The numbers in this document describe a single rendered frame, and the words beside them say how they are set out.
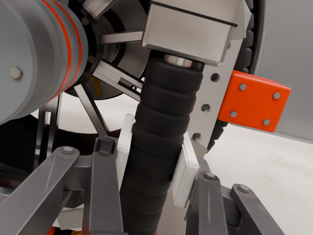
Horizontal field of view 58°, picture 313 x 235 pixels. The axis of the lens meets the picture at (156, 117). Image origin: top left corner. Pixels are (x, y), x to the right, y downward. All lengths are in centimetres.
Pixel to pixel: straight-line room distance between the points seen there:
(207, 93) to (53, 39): 21
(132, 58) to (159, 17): 60
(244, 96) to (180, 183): 26
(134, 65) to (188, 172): 62
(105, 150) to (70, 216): 34
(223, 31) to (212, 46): 1
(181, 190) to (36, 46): 17
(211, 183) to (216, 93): 26
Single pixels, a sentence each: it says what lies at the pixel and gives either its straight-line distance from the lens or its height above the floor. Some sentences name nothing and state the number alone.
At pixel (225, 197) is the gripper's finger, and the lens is 16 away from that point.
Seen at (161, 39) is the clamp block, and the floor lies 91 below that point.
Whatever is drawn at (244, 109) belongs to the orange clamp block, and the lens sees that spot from 42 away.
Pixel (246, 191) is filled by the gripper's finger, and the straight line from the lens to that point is 16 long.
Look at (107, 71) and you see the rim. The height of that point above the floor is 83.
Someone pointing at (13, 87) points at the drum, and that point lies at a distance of 27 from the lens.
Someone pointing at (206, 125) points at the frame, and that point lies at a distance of 41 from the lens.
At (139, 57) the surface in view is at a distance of 76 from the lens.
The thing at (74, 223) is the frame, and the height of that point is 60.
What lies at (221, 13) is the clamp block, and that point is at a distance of 17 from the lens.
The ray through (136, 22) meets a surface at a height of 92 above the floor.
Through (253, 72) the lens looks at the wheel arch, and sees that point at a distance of 71.
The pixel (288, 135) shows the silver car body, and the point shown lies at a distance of 78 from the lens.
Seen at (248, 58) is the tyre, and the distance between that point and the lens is 50.
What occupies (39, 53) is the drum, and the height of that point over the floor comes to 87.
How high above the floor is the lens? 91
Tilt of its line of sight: 16 degrees down
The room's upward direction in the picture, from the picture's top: 15 degrees clockwise
